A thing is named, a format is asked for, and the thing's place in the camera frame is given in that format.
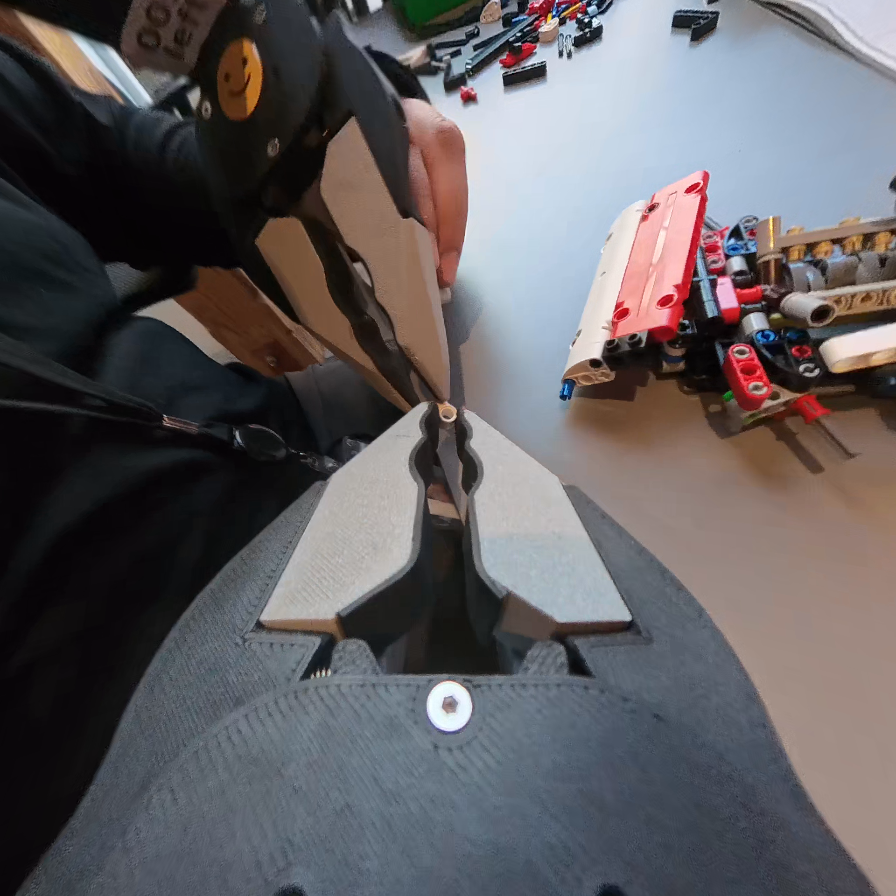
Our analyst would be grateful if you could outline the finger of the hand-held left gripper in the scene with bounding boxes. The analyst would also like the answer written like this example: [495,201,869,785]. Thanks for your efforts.
[254,213,422,414]
[317,118,452,403]

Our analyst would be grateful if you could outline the grey desk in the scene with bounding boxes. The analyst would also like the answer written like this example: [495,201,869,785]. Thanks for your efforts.
[336,0,896,886]

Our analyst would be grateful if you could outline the person's black top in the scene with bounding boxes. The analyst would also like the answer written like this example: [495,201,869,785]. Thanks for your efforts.
[0,161,393,896]

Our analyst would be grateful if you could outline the green plastic bin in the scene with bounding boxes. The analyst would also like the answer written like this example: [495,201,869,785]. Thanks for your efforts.
[387,0,491,35]

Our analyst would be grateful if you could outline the person's left forearm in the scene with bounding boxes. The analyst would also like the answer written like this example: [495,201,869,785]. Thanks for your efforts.
[0,35,242,281]

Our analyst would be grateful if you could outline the brick car model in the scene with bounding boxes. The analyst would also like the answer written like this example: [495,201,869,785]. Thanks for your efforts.
[658,175,896,438]

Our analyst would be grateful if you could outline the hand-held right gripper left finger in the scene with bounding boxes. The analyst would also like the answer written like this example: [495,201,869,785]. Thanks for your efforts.
[258,401,449,646]

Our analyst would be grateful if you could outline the person's dark trousers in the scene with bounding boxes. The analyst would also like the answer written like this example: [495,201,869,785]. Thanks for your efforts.
[283,350,421,466]

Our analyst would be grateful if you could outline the wooden armrest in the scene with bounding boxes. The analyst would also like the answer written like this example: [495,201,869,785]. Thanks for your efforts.
[174,268,328,380]

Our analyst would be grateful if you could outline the black angled brick beam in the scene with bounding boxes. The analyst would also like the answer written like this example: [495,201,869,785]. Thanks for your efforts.
[671,8,722,43]

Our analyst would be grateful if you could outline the pile of loose brick pieces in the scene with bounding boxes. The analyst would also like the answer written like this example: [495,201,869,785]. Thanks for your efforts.
[399,0,617,105]

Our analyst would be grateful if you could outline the red white brick panel assembly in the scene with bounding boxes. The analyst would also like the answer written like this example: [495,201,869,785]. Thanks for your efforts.
[559,170,713,402]

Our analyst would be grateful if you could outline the person's left hand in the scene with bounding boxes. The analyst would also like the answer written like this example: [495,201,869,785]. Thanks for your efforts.
[402,98,470,291]

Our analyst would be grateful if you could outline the open instruction booklet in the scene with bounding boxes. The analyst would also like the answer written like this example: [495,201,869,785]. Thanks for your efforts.
[752,0,896,79]

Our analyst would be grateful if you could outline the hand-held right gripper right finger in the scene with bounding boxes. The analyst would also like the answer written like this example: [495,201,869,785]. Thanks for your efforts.
[455,408,634,645]

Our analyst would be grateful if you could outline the black lanyard strap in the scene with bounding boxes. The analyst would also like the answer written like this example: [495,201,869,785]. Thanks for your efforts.
[0,336,333,480]

